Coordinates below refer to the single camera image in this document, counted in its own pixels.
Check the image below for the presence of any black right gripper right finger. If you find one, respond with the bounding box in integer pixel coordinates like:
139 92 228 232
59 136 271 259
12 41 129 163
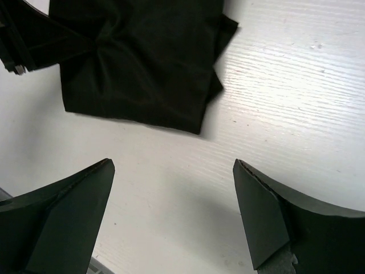
233 160 364 273

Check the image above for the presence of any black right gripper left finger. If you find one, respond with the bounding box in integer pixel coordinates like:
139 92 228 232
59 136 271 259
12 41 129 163
1 159 115 273

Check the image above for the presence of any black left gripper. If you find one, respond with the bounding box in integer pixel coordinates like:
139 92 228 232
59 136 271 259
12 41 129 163
1 1 96 75

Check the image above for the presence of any black t-shirt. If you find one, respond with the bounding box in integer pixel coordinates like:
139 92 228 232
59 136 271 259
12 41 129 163
48 0 240 135

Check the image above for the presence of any aluminium table rail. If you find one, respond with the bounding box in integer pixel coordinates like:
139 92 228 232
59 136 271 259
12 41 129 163
86 257 114 274

